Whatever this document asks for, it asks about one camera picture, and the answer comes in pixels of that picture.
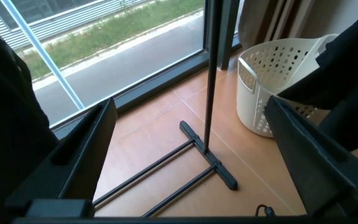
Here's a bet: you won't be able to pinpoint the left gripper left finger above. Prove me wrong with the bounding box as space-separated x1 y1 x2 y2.
5 96 118 218

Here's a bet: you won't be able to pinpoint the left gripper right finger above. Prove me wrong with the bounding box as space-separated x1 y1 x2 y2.
264 95 358 218

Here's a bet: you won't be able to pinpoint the black shorts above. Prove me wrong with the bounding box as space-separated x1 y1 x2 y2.
0 14 59 224

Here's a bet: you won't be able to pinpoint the white laundry basket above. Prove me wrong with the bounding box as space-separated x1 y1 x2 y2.
236 33 339 139

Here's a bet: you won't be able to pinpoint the black clothes rack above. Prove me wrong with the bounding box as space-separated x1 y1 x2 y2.
92 0 239 218

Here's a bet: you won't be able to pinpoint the brown curtain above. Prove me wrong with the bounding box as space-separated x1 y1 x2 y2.
237 0 317 50

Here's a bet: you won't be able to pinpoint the window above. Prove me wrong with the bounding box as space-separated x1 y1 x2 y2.
0 0 242 140

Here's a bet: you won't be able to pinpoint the black cable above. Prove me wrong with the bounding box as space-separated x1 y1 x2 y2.
254 203 277 218

